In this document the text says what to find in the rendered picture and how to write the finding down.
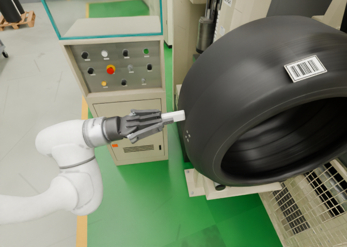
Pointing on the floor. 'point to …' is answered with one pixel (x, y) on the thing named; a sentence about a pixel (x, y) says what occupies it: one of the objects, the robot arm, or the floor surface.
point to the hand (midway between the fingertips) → (173, 117)
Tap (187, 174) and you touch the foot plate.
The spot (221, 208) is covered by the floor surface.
